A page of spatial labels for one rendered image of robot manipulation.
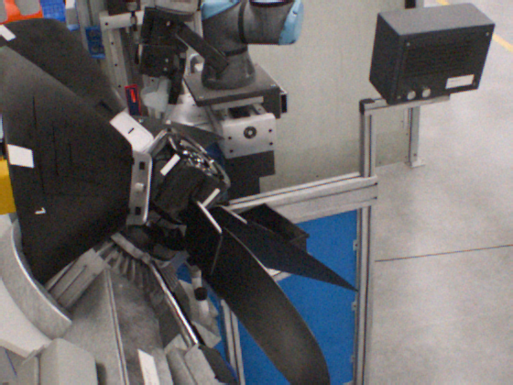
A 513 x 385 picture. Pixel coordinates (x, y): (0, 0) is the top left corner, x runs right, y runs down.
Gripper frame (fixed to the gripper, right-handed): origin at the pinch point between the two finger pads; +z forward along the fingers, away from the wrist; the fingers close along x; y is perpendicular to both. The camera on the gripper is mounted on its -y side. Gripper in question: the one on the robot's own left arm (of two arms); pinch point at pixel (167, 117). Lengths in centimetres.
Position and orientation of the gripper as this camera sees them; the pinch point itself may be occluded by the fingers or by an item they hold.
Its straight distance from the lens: 114.6
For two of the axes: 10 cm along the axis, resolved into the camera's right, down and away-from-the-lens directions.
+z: -2.1, 8.9, 4.1
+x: 2.9, 4.5, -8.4
